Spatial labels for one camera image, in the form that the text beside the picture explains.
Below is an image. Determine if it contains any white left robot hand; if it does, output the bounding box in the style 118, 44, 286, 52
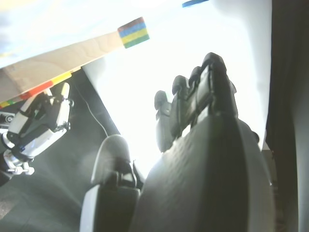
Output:
79, 52, 276, 232

